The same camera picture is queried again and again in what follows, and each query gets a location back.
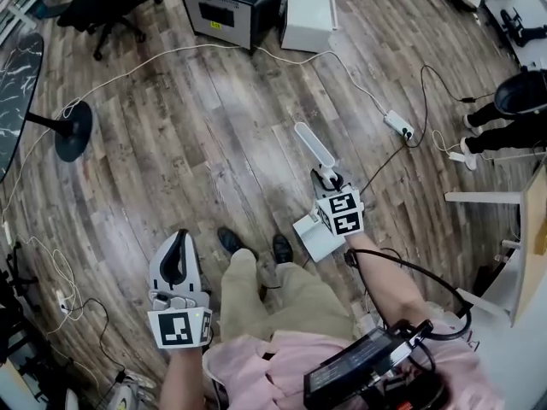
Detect black chest-mounted device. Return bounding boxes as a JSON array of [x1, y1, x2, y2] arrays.
[[303, 325, 450, 410]]

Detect pale sneakers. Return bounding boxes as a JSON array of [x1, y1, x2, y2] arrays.
[[111, 370, 158, 410]]

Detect person's black right shoe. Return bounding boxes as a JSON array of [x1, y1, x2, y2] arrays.
[[272, 233, 295, 265]]

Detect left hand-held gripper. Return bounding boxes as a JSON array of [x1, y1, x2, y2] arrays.
[[147, 228, 214, 350]]

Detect person's black left shoe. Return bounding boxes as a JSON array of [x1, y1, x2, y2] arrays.
[[216, 226, 259, 259]]

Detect thick black wrist cable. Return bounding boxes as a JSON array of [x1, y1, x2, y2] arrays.
[[344, 248, 473, 341]]

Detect white plastic dustpan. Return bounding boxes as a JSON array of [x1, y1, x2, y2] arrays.
[[292, 121, 348, 264]]

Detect light wooden board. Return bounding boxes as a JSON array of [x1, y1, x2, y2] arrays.
[[509, 163, 547, 329]]

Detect white table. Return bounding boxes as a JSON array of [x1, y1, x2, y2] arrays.
[[444, 189, 547, 410]]

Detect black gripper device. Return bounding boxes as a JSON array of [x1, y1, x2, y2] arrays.
[[498, 8, 547, 49]]

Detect person's khaki trousers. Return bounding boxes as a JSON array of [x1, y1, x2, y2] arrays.
[[219, 248, 356, 342]]

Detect black metal cabinet box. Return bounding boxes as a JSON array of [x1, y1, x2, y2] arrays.
[[178, 0, 288, 51]]

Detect person's pink shirt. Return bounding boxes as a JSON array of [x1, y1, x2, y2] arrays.
[[202, 301, 505, 410]]

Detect wooden plank floor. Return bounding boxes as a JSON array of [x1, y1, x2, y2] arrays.
[[0, 0, 547, 410]]

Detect white box appliance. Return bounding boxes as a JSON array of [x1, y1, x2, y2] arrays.
[[279, 0, 339, 55]]

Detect person's right forearm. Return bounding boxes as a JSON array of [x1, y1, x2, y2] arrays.
[[344, 230, 430, 329]]

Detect black marble table top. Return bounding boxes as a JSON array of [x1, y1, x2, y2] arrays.
[[0, 32, 45, 184]]

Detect black round table base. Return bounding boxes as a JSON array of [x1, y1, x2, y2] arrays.
[[24, 100, 94, 163]]

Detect person's left forearm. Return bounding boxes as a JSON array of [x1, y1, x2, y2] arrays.
[[158, 344, 215, 410]]

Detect white power strip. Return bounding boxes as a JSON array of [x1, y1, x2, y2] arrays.
[[383, 109, 415, 141]]

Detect black adapter cable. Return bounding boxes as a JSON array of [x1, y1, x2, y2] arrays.
[[62, 296, 127, 384]]

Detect thin black floor cable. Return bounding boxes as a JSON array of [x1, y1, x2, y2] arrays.
[[357, 64, 497, 196]]

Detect long white floor cable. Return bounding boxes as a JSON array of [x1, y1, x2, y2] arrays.
[[0, 43, 388, 281]]

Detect person's black shoe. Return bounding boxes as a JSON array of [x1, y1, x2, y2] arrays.
[[272, 233, 295, 265], [216, 226, 259, 259]]

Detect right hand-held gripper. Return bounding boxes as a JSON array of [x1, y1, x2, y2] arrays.
[[309, 169, 366, 239]]

